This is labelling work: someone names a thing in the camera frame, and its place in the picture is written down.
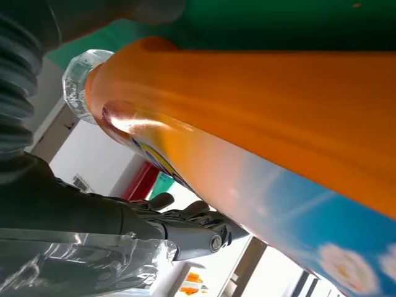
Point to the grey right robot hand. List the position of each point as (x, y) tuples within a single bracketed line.
[(77, 213)]

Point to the clear plastic film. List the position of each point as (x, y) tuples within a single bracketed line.
[(77, 266)]

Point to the red panel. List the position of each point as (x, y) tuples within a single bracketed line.
[(140, 182)]

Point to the green table mat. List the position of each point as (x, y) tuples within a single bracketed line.
[(278, 24)]

